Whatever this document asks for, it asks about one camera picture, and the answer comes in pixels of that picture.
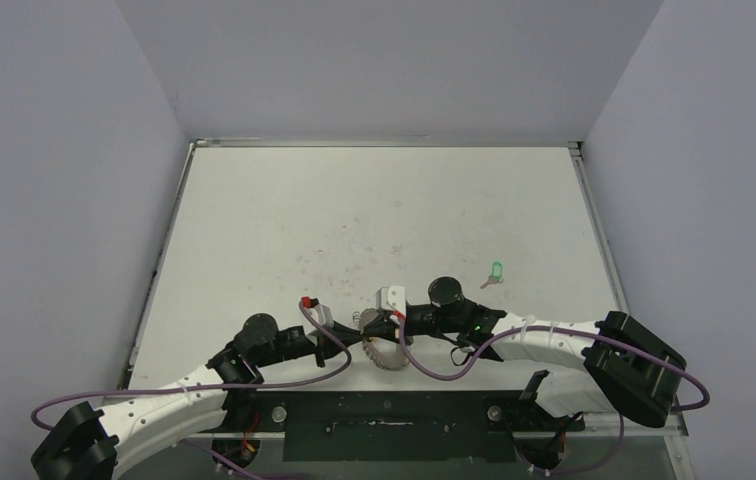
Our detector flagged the metal disc with key rings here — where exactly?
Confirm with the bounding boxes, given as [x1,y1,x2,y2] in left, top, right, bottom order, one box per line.
[352,308,409,371]

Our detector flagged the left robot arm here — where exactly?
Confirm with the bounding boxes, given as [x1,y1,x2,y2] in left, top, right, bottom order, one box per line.
[30,307,363,479]

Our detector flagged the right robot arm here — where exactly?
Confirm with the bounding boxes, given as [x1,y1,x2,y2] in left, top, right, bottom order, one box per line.
[376,277,686,429]

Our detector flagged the key with green tag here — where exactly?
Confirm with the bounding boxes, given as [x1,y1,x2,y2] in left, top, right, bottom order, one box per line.
[480,261,504,289]

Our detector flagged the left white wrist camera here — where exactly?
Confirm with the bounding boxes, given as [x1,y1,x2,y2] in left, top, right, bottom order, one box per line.
[300,296,334,332]

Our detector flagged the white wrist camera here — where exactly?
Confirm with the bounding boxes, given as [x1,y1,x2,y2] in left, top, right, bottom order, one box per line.
[300,296,334,332]
[376,285,407,317]

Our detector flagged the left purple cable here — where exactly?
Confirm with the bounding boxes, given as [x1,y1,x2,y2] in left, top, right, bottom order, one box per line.
[30,299,354,480]

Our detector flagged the purple cable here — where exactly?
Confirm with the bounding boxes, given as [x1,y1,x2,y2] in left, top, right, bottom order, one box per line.
[30,299,354,480]
[396,314,712,477]

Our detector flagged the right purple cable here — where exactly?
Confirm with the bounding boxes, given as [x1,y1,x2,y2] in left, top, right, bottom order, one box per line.
[396,314,712,477]

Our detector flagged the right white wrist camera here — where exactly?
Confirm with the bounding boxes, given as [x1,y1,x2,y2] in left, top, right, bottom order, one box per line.
[376,285,407,317]

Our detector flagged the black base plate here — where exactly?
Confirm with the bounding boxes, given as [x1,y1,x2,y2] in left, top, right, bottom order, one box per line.
[202,390,585,467]

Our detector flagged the aluminium frame rail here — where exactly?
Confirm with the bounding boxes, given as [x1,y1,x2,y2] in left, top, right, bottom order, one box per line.
[201,391,668,436]

